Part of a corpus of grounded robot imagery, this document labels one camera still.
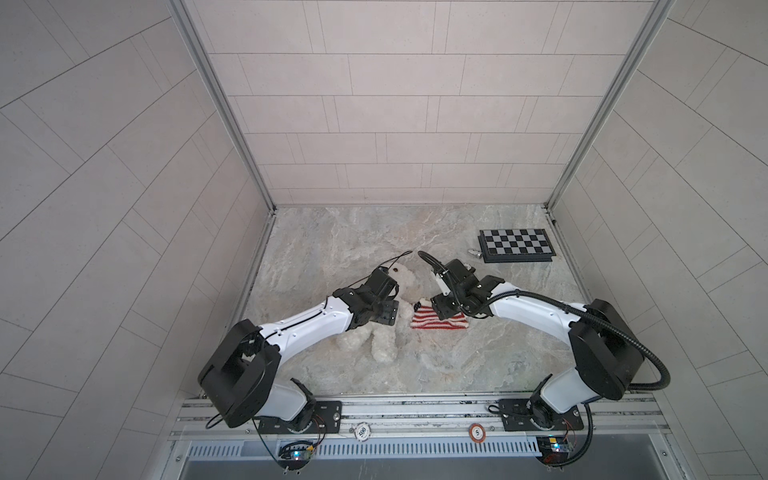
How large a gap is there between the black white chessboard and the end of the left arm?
0.43m

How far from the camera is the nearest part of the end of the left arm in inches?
23.7

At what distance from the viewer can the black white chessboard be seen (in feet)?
3.31
